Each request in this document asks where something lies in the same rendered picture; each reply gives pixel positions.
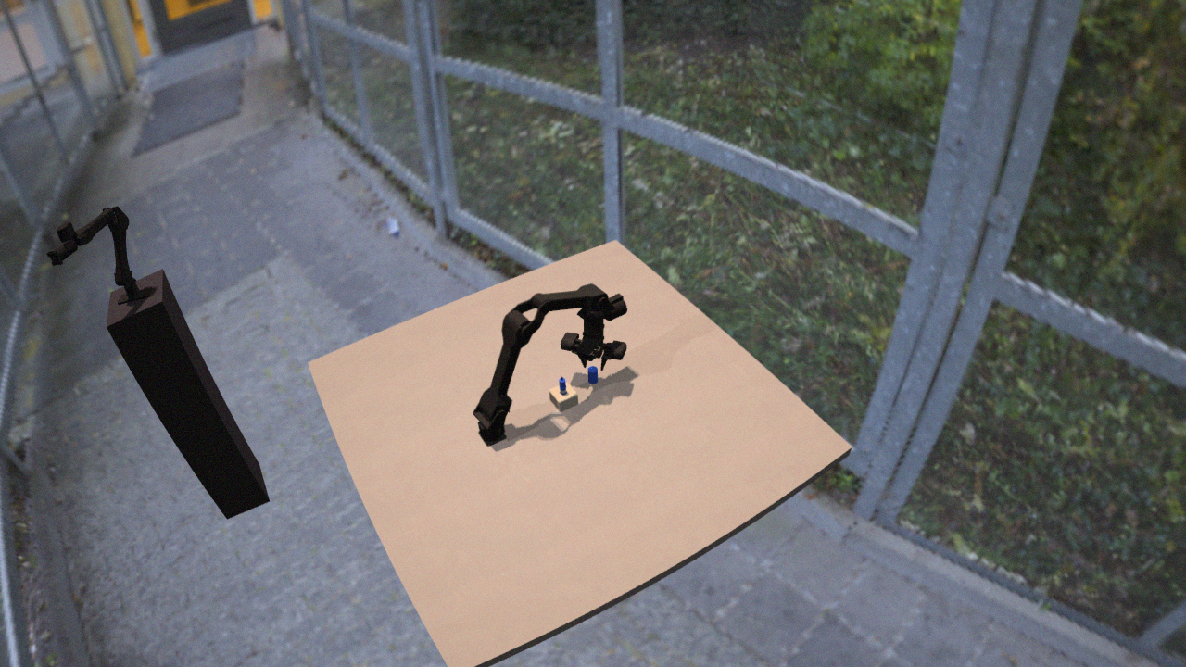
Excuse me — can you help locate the beige square block with hole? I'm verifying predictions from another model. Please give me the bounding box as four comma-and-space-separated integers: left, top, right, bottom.
549, 383, 578, 412

